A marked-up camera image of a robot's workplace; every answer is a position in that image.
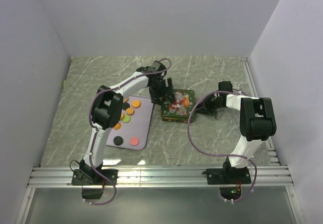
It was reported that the purple cable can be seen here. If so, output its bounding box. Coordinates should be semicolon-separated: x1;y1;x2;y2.
187;87;258;202
88;58;172;206

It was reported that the gold tin lid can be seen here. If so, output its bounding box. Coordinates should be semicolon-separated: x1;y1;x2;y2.
161;89;195;115

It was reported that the green macaron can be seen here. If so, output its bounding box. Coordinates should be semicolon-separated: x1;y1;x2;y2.
121;115;131;123

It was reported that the black sandwich cookie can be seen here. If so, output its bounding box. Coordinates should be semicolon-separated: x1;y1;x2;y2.
113;136;123;146
122;102;130;110

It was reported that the green cookie tin box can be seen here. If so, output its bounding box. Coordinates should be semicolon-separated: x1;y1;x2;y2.
161;114;190;123

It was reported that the orange round cookie middle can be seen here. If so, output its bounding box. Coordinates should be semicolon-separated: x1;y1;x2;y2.
126;107;134;115

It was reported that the pink sandwich cookie bottom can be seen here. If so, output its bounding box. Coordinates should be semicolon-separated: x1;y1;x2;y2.
130;137;139;146

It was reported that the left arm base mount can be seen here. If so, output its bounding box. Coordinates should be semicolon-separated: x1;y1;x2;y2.
71;169;118;200

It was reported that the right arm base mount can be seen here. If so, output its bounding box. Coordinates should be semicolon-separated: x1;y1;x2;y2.
205;167;252;202

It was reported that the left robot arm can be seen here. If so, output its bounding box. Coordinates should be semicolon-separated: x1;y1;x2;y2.
79;58;175;185

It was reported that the aluminium rail frame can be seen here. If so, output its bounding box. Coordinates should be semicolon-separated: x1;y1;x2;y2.
18;56;305;223

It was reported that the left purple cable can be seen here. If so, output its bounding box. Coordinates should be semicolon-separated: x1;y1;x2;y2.
88;58;172;206

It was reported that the black sandwich cookie top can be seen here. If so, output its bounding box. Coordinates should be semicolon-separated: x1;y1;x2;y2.
122;102;130;110

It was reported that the purple plastic tray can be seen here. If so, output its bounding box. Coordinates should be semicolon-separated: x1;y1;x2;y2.
106;95;153;150

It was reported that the orange swirl cookie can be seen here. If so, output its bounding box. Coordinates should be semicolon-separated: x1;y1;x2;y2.
114;122;121;130

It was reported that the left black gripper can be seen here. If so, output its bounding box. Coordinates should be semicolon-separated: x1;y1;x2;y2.
149;79;176;106

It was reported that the black sandwich cookie bottom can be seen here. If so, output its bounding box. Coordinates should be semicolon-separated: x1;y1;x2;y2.
113;136;123;146

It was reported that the round tan biscuit top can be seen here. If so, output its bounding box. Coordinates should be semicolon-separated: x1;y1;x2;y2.
132;100;141;108

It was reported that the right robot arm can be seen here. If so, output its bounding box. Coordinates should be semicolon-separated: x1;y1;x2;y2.
196;81;277;183

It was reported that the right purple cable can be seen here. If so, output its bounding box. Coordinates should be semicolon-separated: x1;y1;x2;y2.
187;87;258;202

